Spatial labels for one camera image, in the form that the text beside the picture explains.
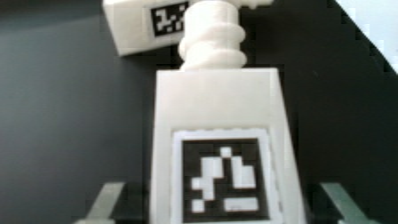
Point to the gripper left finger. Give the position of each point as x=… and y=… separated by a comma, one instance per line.
x=120, y=205

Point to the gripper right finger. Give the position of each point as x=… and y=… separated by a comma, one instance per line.
x=333, y=208

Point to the white stool leg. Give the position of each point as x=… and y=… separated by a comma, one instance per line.
x=225, y=179
x=146, y=23

